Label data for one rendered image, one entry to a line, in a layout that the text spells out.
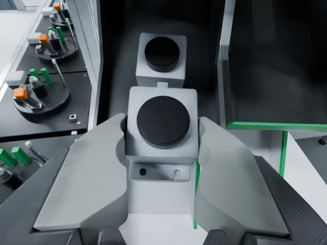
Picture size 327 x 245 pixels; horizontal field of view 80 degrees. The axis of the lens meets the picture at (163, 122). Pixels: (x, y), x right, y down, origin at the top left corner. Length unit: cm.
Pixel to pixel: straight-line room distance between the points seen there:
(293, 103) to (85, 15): 26
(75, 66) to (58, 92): 15
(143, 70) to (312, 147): 200
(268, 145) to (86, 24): 35
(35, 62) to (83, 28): 57
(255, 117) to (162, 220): 35
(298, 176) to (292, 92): 42
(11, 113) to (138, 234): 45
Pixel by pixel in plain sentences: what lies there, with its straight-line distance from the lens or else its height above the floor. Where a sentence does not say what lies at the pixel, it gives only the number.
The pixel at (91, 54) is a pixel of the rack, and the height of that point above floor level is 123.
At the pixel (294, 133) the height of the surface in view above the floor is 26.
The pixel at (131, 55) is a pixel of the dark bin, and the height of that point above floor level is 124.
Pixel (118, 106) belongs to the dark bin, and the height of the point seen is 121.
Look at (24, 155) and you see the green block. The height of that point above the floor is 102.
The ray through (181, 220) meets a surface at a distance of 53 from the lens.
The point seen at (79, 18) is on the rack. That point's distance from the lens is 25.
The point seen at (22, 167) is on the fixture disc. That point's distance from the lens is 51.
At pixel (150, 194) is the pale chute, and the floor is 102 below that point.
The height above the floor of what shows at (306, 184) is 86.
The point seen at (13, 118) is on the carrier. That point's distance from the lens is 64.
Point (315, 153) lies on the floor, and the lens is 208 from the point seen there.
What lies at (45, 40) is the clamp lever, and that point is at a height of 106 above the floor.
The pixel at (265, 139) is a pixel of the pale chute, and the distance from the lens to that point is 42.
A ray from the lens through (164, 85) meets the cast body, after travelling 17.
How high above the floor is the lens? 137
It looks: 50 degrees down
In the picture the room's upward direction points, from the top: 4 degrees clockwise
